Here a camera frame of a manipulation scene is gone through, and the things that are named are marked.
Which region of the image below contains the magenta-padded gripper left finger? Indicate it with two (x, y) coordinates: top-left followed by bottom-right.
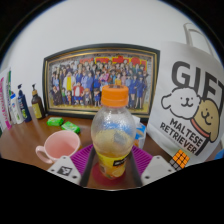
(46, 143), (98, 187)

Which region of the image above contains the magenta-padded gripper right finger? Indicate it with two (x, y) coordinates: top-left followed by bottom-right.
(127, 144), (178, 187)

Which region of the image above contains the orange-capped juice bottle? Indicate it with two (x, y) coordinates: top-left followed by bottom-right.
(90, 84), (137, 180)

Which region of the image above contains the colourful puzzle cube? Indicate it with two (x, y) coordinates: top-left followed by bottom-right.
(169, 148), (191, 172)

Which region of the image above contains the pink patterned mug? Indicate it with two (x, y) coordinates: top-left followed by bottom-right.
(35, 129), (82, 164)

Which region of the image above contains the flat round red coaster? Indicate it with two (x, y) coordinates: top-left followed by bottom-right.
(91, 161), (129, 183)

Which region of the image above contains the brown pump bottle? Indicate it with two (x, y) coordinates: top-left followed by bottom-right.
(30, 83), (46, 120)

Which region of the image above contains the white paper gift bag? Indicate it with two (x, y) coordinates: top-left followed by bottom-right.
(146, 22), (224, 166)

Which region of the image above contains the dark blue pump bottle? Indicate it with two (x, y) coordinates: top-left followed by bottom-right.
(17, 83), (33, 123)

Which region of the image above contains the white lotion bottle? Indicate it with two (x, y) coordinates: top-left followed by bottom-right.
(9, 93), (25, 125)

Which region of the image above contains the pink long box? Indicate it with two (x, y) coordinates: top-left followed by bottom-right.
(0, 74), (13, 131)

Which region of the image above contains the framed group picture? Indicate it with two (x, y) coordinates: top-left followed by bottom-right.
(42, 43), (161, 122)

